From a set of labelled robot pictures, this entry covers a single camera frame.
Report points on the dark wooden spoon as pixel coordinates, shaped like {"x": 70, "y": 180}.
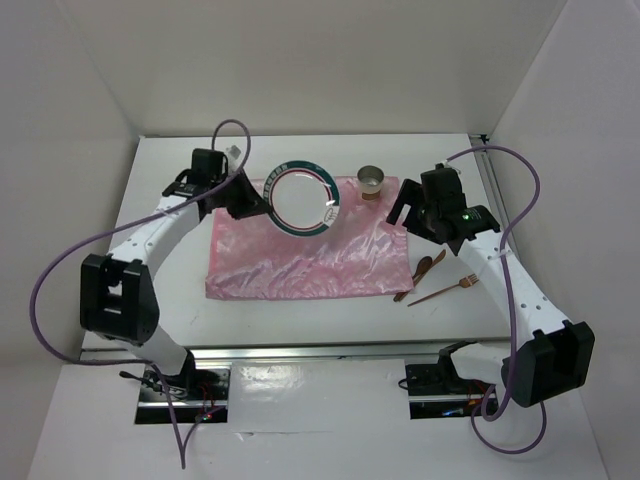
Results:
{"x": 422, "y": 268}

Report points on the small metal cup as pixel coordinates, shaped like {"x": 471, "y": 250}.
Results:
{"x": 370, "y": 180}

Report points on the aluminium rail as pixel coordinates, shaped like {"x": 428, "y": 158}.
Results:
{"x": 284, "y": 352}
{"x": 491, "y": 186}

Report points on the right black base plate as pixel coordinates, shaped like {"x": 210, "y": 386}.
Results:
{"x": 431, "y": 396}

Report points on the pink satin rose cloth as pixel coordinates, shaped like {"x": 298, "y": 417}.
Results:
{"x": 360, "y": 255}

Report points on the wooden knife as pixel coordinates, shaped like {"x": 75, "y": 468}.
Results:
{"x": 436, "y": 260}

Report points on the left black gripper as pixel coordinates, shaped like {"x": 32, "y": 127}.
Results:
{"x": 250, "y": 203}

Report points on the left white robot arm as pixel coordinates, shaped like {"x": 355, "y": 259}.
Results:
{"x": 117, "y": 295}

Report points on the front aluminium rail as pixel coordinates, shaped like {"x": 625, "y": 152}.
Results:
{"x": 284, "y": 352}

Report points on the white plate with coloured rim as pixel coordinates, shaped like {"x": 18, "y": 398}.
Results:
{"x": 304, "y": 198}

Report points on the right side aluminium rail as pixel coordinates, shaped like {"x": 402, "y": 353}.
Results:
{"x": 491, "y": 186}

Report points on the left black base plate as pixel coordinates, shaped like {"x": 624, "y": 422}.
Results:
{"x": 205, "y": 401}

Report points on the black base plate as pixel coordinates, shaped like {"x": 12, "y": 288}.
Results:
{"x": 205, "y": 401}
{"x": 431, "y": 396}

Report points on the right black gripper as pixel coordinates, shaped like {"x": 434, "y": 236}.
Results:
{"x": 411, "y": 193}

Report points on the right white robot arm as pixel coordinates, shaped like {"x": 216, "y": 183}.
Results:
{"x": 551, "y": 354}

